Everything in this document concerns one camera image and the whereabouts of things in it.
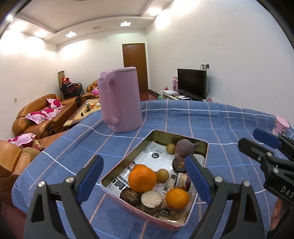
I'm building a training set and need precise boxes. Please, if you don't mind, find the person's right hand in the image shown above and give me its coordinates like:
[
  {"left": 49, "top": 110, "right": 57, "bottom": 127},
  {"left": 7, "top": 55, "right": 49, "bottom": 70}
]
[{"left": 270, "top": 197, "right": 290, "bottom": 232}]

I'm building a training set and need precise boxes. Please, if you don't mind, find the white tv stand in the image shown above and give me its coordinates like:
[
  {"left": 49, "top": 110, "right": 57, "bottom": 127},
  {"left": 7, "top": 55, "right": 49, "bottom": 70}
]
[{"left": 158, "top": 90, "right": 205, "bottom": 102}]

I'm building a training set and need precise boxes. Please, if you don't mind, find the printed paper liner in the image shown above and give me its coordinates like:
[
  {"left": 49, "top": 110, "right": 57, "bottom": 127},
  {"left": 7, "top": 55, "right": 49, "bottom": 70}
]
[{"left": 108, "top": 141, "right": 202, "bottom": 224}]

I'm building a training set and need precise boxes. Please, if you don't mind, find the stack of dark chairs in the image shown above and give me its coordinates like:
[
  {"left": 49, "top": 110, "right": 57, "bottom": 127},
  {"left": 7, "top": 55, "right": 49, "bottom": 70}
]
[{"left": 60, "top": 78, "right": 83, "bottom": 100}]

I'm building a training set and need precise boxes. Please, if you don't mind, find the blue checked tablecloth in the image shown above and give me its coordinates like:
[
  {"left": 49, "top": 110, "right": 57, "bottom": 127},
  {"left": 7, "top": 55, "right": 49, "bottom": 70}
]
[{"left": 11, "top": 100, "right": 294, "bottom": 239}]

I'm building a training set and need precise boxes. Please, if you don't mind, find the dark round pastry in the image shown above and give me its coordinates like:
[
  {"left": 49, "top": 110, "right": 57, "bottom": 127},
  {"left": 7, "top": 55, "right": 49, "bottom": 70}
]
[{"left": 120, "top": 188, "right": 141, "bottom": 206}]

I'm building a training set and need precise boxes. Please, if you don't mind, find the purple beetroot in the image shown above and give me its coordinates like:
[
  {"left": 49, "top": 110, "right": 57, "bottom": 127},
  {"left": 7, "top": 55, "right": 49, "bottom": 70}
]
[{"left": 175, "top": 139, "right": 201, "bottom": 159}]

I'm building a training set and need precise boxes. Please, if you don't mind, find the tall framed decor panel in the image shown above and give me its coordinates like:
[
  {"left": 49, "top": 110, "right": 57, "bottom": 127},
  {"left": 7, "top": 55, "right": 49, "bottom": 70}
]
[{"left": 58, "top": 71, "right": 65, "bottom": 92}]

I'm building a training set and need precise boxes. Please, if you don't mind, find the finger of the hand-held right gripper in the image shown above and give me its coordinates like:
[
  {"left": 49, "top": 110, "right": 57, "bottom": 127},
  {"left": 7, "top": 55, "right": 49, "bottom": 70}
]
[
  {"left": 253, "top": 128, "right": 294, "bottom": 159},
  {"left": 238, "top": 137, "right": 294, "bottom": 177}
]

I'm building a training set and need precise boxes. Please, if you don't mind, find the large orange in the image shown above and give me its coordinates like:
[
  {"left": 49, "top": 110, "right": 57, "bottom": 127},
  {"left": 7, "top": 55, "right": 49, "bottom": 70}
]
[{"left": 128, "top": 164, "right": 157, "bottom": 193}]

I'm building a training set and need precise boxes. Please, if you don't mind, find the wooden coffee table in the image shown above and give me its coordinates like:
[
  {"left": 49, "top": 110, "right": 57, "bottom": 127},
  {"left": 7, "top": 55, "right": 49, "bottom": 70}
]
[{"left": 63, "top": 98, "right": 102, "bottom": 127}]

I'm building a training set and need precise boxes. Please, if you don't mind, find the dark wrinkled round fruit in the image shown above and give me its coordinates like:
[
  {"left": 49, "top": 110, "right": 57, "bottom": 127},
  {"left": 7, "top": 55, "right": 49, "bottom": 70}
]
[{"left": 172, "top": 157, "right": 187, "bottom": 173}]

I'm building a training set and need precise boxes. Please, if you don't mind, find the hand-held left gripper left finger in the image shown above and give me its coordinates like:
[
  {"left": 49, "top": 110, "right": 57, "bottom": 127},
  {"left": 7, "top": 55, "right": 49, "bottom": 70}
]
[{"left": 24, "top": 154, "right": 104, "bottom": 239}]

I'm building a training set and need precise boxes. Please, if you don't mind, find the pink electric kettle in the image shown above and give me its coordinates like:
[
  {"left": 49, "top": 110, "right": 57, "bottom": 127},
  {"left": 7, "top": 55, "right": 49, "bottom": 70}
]
[{"left": 97, "top": 67, "right": 143, "bottom": 133}]

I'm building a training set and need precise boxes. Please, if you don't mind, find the small orange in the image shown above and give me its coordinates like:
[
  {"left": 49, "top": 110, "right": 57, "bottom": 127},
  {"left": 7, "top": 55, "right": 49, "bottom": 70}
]
[{"left": 165, "top": 188, "right": 190, "bottom": 210}]

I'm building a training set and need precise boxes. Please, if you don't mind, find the brown wooden door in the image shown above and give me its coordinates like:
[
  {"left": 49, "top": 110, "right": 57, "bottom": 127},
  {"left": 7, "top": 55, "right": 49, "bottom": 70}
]
[{"left": 122, "top": 43, "right": 148, "bottom": 92}]

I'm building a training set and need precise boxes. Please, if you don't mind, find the pink metal tin box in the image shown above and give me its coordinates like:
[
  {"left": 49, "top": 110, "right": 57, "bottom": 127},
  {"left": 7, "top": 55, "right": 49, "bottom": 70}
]
[{"left": 100, "top": 129, "right": 209, "bottom": 230}]

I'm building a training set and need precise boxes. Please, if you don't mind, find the long brown leather sofa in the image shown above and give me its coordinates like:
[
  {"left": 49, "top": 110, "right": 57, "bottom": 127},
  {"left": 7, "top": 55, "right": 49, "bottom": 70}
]
[{"left": 12, "top": 93, "right": 81, "bottom": 136}]

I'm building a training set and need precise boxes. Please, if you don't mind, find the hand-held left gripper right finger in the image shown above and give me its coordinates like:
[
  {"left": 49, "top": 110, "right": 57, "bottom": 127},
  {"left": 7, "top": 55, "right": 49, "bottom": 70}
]
[{"left": 185, "top": 155, "right": 267, "bottom": 239}]

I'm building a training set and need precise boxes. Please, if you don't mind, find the brown patterned cushion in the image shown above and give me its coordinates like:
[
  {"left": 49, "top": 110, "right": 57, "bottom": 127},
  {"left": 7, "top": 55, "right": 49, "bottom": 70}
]
[{"left": 31, "top": 139, "right": 45, "bottom": 152}]

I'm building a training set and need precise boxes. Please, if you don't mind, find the pink cartoon cup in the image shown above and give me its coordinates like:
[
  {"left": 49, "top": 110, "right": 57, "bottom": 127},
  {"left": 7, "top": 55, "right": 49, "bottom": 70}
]
[{"left": 272, "top": 115, "right": 290, "bottom": 136}]

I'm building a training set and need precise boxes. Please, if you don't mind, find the brown leather armchair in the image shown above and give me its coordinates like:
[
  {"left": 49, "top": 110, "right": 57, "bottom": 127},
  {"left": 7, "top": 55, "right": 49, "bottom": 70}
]
[{"left": 0, "top": 138, "right": 43, "bottom": 200}]

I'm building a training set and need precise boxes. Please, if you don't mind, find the short brown leather sofa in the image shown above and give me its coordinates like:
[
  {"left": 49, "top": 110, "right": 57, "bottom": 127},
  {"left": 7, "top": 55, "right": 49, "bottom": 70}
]
[{"left": 86, "top": 80, "right": 100, "bottom": 100}]

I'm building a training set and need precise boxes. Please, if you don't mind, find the black television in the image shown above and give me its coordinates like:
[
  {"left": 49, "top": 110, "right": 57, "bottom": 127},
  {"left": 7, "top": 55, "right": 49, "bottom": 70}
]
[{"left": 177, "top": 68, "right": 207, "bottom": 100}]

